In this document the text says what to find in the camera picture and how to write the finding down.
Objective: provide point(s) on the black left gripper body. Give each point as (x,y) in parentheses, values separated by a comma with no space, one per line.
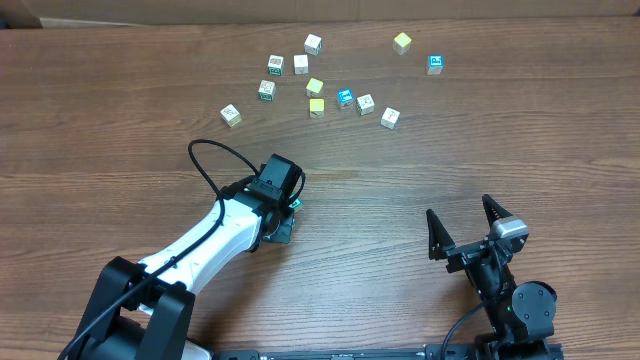
(288,220)

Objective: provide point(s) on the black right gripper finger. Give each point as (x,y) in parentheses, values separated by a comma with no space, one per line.
(440,242)
(493,210)

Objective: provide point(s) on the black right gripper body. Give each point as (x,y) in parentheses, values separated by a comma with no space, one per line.
(466,252)

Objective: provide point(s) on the green top wooden block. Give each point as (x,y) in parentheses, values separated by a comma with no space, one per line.
(298,205)

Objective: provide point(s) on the plain white wooden block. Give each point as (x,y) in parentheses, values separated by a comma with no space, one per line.
(365,104)

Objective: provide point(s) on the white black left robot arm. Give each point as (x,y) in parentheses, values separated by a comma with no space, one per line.
(143,310)

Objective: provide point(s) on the yellow S wooden block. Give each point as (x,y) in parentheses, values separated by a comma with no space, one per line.
(230,115)

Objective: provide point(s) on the yellow top wooden block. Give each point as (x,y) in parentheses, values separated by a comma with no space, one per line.
(316,107)

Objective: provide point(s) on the green framed wooden block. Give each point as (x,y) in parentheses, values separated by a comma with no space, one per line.
(267,90)

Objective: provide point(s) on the blue T wooden block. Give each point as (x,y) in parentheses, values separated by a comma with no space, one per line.
(390,118)

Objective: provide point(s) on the pale yellow top block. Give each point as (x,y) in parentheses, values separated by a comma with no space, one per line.
(314,88)

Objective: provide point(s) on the blue top wooden block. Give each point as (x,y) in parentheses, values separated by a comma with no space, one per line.
(344,98)

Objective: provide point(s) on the dark red wooden block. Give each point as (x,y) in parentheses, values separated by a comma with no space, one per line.
(301,64)

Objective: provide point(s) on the green B wooden block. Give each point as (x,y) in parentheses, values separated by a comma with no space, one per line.
(275,65)

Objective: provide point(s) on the far blue wooden block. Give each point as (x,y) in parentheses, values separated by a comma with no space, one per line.
(435,64)

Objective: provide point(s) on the teal J wooden block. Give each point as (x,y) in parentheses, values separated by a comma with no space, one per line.
(313,44)

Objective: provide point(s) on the far yellow wooden block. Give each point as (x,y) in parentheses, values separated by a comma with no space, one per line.
(402,43)

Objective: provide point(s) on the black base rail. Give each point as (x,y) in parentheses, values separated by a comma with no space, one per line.
(340,355)

